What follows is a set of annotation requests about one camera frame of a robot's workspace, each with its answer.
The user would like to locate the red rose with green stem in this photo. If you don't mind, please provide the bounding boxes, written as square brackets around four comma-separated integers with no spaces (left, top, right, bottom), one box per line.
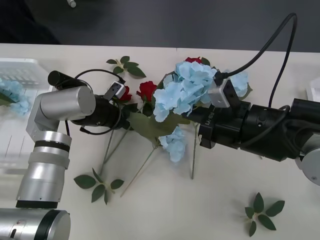
[101,81,159,176]
[99,85,138,176]

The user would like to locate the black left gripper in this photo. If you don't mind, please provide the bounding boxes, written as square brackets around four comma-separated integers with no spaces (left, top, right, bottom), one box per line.
[117,101,131,131]

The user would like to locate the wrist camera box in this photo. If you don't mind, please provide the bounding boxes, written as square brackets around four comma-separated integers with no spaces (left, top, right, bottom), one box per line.
[207,77,240,109]
[103,81,126,101]

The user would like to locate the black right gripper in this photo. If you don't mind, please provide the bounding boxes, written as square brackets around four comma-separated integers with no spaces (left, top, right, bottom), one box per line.
[183,101,251,150]

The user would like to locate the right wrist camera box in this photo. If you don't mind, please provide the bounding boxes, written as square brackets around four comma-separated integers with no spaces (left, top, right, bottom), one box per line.
[207,77,240,109]

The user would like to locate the black right camera cable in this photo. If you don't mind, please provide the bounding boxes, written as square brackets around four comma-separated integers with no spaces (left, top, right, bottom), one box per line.
[212,12,299,108]

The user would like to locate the shallow white slotted box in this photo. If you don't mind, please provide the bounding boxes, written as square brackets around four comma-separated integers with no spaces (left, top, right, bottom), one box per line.
[0,57,57,176]

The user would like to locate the loose green leaf sprig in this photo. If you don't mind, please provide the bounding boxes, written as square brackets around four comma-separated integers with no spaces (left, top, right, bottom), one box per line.
[73,167,125,206]
[106,56,147,78]
[244,191,286,238]

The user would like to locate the black camera cable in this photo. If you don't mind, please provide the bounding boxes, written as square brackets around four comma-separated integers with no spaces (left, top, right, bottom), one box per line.
[55,69,126,136]
[212,12,299,108]

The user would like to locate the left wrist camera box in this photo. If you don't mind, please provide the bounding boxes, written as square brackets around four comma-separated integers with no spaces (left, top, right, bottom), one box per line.
[103,81,126,101]

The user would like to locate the black left camera cable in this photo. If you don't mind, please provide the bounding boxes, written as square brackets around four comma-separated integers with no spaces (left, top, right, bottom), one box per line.
[55,69,126,136]

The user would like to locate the red rose with dark leaves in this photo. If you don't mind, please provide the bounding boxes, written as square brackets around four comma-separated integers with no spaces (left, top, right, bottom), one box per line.
[184,56,211,67]

